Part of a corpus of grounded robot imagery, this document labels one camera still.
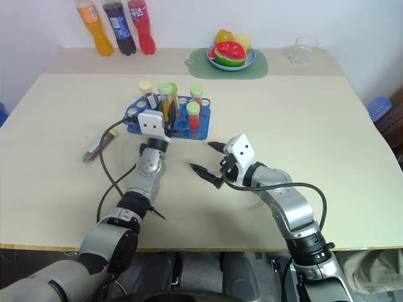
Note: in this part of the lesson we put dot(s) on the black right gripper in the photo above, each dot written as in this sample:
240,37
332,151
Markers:
229,168

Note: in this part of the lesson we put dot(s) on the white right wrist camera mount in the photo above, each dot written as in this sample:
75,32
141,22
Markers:
244,151

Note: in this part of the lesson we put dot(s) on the blue plate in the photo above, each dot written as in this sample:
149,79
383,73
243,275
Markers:
250,58

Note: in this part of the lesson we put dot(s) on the dark cola bottle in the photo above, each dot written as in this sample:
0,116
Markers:
123,34

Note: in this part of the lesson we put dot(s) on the orange soda bottle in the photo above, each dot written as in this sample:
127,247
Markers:
100,37

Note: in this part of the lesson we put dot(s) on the red test tube green cap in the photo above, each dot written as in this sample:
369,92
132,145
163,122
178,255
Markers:
196,92
193,109

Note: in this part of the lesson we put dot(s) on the blue plastic object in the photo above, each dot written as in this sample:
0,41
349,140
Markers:
2,113

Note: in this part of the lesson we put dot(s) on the toy watermelon slice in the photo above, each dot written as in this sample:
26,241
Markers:
230,55

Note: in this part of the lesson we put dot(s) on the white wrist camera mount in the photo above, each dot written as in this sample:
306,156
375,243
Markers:
244,151
151,121

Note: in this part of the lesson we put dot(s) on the dark test tube grey cap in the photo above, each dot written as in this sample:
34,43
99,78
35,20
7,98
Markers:
152,100

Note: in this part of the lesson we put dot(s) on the red soda bottle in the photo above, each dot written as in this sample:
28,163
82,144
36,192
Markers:
145,34

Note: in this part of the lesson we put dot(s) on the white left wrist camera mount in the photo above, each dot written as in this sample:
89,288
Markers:
151,121

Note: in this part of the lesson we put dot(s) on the test tube pale yellow cap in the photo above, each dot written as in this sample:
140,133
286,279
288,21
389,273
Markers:
145,85

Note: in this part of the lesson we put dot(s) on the orange test tube green cap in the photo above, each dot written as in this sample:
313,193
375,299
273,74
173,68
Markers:
165,89
175,101

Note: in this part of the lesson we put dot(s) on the blue test tube rack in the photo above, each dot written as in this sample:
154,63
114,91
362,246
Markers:
201,126

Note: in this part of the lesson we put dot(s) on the dark brown test tube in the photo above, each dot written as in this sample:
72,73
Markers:
94,151

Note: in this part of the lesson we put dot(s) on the toy yellow lemon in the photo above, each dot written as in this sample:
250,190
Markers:
244,41

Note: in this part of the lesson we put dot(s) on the dark rounded shape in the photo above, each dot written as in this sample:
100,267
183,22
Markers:
239,277

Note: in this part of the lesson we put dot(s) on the clear glass cup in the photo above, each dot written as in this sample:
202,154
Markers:
303,52

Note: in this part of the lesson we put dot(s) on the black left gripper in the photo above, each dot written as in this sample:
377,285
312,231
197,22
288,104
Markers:
168,131

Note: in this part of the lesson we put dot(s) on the brown wooden furniture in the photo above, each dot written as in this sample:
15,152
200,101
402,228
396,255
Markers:
393,132

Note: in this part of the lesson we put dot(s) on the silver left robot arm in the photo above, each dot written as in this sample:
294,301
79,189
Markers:
148,166

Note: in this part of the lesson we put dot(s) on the blue plastic stool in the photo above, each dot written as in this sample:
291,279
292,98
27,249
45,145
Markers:
379,108

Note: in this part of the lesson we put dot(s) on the toy yellow bell pepper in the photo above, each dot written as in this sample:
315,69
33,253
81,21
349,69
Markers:
224,35

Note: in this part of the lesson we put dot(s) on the green placemat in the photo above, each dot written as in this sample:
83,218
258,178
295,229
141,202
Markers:
198,67

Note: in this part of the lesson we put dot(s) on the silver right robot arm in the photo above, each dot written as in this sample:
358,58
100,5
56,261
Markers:
292,207

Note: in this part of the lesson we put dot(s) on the beige cloth bag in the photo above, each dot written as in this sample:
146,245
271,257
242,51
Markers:
374,270

